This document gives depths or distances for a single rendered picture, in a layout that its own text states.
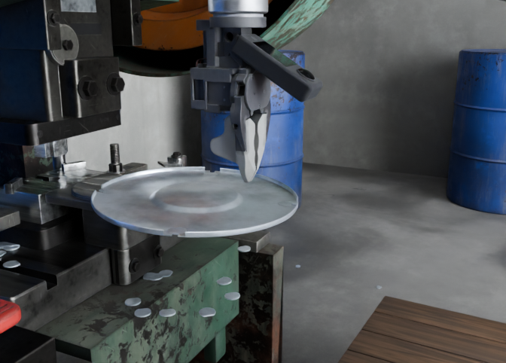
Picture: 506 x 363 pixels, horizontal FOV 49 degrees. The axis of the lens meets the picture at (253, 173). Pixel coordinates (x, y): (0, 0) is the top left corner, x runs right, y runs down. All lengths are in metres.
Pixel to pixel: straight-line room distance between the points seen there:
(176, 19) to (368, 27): 2.99
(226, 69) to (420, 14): 3.35
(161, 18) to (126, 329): 0.66
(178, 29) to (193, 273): 0.51
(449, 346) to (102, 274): 0.79
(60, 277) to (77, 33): 0.35
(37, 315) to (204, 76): 0.37
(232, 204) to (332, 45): 3.43
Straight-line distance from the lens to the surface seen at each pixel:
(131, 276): 0.87
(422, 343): 1.33
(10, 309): 0.60
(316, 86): 0.69
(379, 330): 1.36
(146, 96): 3.10
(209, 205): 0.76
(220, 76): 0.71
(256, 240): 1.03
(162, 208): 0.76
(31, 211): 0.90
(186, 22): 1.16
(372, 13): 4.07
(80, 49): 0.88
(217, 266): 0.97
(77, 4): 0.88
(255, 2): 0.70
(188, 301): 0.90
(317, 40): 4.19
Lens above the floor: 1.02
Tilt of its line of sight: 15 degrees down
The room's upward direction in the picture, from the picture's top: straight up
